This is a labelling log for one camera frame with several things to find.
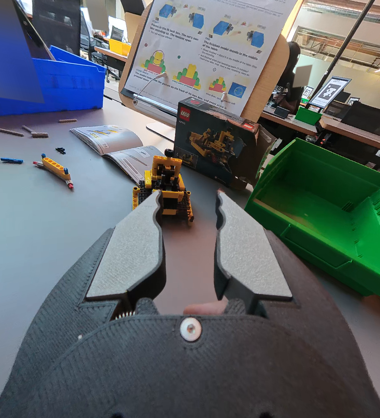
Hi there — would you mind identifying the white stand base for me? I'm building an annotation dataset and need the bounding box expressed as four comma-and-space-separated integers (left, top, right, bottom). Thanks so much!
146, 122, 176, 143

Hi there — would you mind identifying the blue plastic bin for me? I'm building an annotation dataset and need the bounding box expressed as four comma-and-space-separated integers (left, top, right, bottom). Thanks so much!
0, 45, 107, 117

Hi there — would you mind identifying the yellow plastic bin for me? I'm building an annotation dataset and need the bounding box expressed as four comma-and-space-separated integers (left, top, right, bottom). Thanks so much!
108, 37, 132, 56

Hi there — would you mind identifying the small green bin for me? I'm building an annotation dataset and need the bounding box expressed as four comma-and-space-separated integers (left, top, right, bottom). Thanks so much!
294, 106, 323, 126

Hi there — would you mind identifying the black mesh office chair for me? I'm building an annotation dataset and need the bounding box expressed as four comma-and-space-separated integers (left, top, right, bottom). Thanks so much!
33, 0, 81, 56

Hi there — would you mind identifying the yellow lego bulldozer model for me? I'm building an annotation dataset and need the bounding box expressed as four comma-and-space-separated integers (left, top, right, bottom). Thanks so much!
132, 148, 194, 226

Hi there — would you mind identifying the lego set box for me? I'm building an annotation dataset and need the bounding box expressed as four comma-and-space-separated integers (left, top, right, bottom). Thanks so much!
174, 97, 277, 190

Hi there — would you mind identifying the person's right hand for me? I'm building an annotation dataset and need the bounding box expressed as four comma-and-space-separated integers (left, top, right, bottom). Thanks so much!
183, 301, 229, 316

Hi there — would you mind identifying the yellow lego beam assembly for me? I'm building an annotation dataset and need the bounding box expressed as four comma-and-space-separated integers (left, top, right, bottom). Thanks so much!
33, 153, 74, 190

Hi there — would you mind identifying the lego instruction booklet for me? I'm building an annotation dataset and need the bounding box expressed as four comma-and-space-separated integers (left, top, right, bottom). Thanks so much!
70, 125, 168, 185

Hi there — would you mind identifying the printed instruction sheet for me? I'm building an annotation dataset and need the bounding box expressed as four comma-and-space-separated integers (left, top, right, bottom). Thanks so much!
125, 0, 298, 108

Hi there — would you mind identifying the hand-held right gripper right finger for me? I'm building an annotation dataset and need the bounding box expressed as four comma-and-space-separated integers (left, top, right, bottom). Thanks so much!
214, 190, 294, 315

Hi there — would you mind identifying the wooden document board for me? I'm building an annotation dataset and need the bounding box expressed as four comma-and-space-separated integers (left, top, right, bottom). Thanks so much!
118, 0, 290, 122

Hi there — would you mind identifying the green plastic bin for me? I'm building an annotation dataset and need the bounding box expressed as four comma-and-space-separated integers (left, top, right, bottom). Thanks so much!
245, 138, 380, 304

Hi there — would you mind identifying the printed tag sign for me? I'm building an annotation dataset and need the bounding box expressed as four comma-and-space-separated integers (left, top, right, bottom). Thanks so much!
308, 76, 353, 108

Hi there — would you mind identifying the black monitor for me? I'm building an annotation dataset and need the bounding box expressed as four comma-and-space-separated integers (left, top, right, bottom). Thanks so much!
340, 101, 380, 138

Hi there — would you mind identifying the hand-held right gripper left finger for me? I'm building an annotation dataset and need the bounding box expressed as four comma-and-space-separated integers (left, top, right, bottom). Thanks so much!
85, 189, 167, 309

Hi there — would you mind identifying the background wooden desk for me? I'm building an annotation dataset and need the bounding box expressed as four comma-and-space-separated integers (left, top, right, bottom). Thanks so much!
94, 46, 129, 71
260, 108, 380, 157

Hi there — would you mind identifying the black pole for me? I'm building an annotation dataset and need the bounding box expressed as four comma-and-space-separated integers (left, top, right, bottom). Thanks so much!
321, 0, 377, 87

